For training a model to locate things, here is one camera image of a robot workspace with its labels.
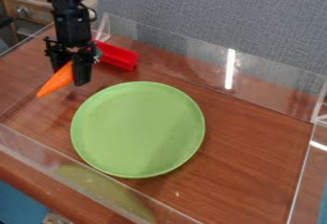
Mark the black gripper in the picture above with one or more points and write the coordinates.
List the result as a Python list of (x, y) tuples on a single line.
[(85, 52)]

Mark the clear acrylic triangular bracket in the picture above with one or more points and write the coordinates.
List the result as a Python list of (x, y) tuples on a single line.
[(103, 31)]

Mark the orange toy carrot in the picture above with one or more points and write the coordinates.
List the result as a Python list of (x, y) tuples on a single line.
[(62, 78)]

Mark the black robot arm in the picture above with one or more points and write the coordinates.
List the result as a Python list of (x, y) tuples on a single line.
[(73, 23)]

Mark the green round plate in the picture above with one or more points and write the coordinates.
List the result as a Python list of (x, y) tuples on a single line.
[(140, 129)]

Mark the clear acrylic enclosure wall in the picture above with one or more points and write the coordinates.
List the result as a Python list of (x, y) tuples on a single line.
[(260, 172)]

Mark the red plastic block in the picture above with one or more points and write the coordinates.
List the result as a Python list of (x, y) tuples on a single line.
[(118, 56)]

